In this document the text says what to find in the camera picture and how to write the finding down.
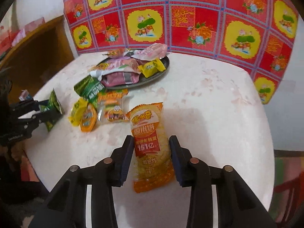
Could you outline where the green snack packet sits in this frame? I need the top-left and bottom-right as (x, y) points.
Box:
(74, 75), (105, 105)
(39, 89), (64, 132)

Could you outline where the orange rice cracker packet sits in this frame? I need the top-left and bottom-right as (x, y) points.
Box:
(126, 102), (175, 194)

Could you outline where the white pink spouted drink pouch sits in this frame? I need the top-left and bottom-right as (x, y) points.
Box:
(89, 57), (141, 81)

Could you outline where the yellow candy packet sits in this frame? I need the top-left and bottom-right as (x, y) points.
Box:
(68, 97), (88, 127)
(138, 59), (166, 78)

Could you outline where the small blue white box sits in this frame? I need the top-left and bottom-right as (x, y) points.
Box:
(19, 89), (32, 101)

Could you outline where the round orange jelly cup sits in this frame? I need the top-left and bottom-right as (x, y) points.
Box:
(80, 104), (97, 132)

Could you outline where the wooden cabinet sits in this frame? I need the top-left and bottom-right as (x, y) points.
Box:
(1, 15), (74, 103)

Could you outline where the clear burger gummy packet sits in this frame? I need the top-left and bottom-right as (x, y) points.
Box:
(97, 89), (129, 123)

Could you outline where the pink box on cabinet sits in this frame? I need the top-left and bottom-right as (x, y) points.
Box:
(11, 17), (45, 47)

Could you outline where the pink wafer packet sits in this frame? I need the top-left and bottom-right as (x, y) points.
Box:
(101, 72), (140, 87)

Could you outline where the small orange jelly packet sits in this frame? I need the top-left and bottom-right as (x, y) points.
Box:
(104, 48), (129, 59)

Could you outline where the dark oval serving plate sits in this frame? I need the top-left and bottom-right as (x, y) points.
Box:
(95, 49), (171, 90)

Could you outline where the pink white snack packet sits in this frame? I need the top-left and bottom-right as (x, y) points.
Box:
(131, 43), (167, 61)

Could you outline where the red yellow patterned wall cloth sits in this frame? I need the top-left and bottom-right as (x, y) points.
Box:
(63, 0), (299, 104)

